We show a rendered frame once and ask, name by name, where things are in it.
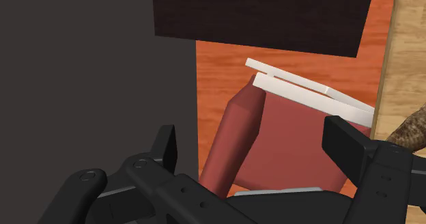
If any brown mottled object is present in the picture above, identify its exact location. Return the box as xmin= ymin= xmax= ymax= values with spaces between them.
xmin=386 ymin=103 xmax=426 ymax=154

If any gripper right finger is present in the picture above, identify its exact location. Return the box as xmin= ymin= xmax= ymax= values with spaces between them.
xmin=322 ymin=115 xmax=426 ymax=224

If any light wooden table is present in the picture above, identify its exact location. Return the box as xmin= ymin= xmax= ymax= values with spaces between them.
xmin=370 ymin=0 xmax=426 ymax=224

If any red chair with white slats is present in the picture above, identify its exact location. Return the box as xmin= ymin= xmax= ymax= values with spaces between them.
xmin=198 ymin=57 xmax=375 ymax=199

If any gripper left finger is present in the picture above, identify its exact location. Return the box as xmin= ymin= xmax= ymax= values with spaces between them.
xmin=38 ymin=124 xmax=257 ymax=224

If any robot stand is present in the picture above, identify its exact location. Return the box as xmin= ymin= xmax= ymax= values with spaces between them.
xmin=151 ymin=0 xmax=376 ymax=58

